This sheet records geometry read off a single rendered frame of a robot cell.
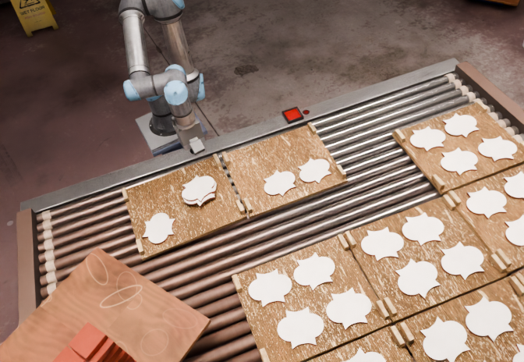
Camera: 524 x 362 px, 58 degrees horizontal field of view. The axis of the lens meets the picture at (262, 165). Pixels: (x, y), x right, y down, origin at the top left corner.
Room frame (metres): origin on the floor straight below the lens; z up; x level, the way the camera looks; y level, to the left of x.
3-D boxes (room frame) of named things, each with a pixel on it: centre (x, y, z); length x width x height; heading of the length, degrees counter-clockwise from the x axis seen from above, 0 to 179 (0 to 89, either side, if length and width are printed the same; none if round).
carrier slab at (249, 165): (1.27, -0.08, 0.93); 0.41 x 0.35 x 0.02; 104
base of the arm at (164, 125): (1.69, 0.40, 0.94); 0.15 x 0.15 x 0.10
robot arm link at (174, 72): (1.38, 0.27, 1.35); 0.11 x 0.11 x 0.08; 4
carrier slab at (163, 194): (1.16, 0.33, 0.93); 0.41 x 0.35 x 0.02; 106
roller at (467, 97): (1.31, -0.06, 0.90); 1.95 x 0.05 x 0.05; 104
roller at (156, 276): (1.02, -0.13, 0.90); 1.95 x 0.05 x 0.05; 104
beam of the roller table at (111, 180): (1.52, 0.00, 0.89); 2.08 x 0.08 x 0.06; 104
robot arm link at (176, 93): (1.29, 0.25, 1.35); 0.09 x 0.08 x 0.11; 4
